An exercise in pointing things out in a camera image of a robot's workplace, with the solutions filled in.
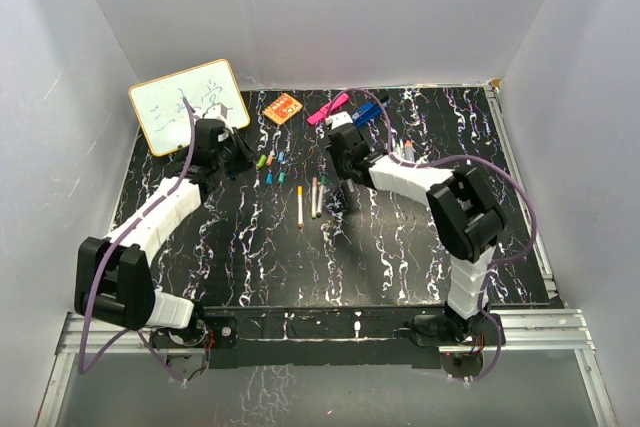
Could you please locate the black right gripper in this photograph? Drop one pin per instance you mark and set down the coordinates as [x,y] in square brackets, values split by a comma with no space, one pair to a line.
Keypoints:
[335,156]

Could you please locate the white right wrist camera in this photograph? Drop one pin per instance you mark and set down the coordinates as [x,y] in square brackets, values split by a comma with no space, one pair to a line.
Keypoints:
[338,119]

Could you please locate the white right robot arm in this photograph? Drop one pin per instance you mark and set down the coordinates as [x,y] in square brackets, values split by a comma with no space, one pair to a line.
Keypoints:
[467,217]

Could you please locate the blue stapler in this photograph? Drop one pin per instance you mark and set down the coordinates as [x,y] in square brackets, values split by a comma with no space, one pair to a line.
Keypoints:
[369,111]

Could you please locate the light green pen cap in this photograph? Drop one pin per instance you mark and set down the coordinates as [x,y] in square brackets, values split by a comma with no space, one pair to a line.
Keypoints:
[261,161]

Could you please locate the pink clip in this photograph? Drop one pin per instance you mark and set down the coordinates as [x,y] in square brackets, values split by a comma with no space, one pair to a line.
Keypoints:
[328,109]

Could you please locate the peach marker pen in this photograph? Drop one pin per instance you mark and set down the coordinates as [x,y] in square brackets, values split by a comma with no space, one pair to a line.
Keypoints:
[314,197]

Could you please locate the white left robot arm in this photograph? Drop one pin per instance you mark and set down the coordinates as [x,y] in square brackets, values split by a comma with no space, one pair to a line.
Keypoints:
[113,279]

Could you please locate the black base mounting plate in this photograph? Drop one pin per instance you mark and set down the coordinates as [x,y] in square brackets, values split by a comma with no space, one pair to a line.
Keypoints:
[317,336]

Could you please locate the thick orange highlighter pen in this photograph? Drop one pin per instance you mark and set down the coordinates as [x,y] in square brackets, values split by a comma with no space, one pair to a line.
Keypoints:
[409,153]

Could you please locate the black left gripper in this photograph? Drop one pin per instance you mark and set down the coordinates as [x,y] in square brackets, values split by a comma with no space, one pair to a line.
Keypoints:
[247,157]

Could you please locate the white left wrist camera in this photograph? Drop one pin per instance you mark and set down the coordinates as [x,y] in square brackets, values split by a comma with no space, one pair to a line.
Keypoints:
[217,111]

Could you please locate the yellow orange marker pen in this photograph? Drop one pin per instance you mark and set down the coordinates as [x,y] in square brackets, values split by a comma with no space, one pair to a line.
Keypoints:
[300,207]

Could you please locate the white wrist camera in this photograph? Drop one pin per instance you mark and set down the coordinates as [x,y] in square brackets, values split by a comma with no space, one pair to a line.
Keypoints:
[338,119]
[217,111]

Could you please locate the small whiteboard with writing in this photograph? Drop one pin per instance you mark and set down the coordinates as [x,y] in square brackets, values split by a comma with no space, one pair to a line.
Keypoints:
[161,104]

